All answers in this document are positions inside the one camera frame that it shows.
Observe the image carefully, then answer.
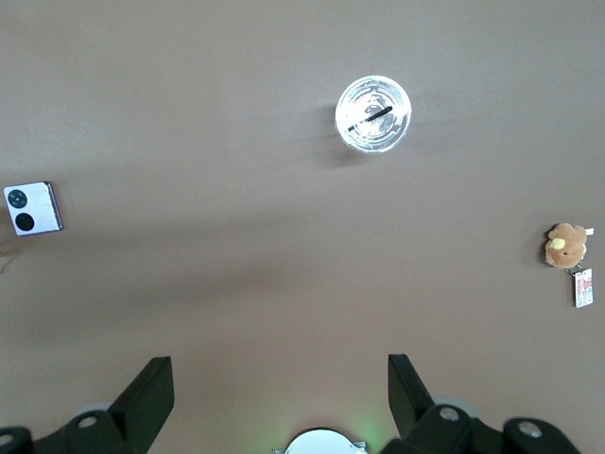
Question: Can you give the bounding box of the brown table mat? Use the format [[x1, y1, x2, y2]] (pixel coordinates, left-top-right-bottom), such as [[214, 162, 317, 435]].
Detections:
[[0, 0, 605, 454]]

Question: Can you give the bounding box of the brown plush toy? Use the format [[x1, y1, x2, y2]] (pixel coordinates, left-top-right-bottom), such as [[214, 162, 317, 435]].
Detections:
[[544, 222, 595, 271]]

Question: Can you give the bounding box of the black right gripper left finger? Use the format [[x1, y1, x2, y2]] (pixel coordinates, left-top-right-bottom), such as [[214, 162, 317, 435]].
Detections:
[[32, 356, 176, 454]]

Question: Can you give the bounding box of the clear plastic cup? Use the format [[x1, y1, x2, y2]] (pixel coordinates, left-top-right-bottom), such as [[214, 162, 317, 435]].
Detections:
[[334, 74, 413, 155]]

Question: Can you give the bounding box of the small printed tag card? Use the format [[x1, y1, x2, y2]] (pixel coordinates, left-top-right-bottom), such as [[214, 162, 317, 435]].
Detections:
[[574, 268, 594, 309]]

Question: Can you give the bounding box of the black drinking straw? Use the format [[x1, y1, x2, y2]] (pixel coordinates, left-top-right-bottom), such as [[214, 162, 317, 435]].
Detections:
[[347, 106, 393, 131]]

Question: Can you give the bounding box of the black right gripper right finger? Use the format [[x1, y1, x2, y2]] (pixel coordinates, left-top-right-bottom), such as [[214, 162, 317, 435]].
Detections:
[[381, 353, 505, 454]]

